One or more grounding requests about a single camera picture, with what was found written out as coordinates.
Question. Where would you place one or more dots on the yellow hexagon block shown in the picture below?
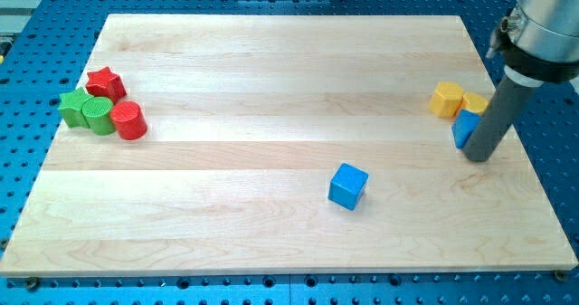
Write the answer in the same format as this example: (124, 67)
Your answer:
(446, 99)

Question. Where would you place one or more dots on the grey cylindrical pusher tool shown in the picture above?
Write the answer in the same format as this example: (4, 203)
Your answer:
(506, 105)

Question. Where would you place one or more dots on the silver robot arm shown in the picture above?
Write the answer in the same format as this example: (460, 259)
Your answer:
(539, 42)

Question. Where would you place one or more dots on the green star block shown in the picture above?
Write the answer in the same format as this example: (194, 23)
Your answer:
(71, 107)

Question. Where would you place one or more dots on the yellow block behind triangle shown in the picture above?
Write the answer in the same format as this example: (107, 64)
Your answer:
(474, 103)

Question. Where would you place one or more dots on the red star block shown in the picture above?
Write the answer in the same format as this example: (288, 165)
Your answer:
(105, 83)

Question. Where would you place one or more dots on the blue triangle block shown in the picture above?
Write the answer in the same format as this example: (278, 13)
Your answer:
(463, 126)

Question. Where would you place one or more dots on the blue cube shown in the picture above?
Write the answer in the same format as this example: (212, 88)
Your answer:
(347, 186)

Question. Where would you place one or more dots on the light wooden board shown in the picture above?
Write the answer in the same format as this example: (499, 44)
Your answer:
(249, 117)

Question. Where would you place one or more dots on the green cylinder block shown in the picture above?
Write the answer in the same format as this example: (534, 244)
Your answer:
(96, 112)

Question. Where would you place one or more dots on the red cylinder block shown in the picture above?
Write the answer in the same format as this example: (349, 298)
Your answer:
(128, 120)

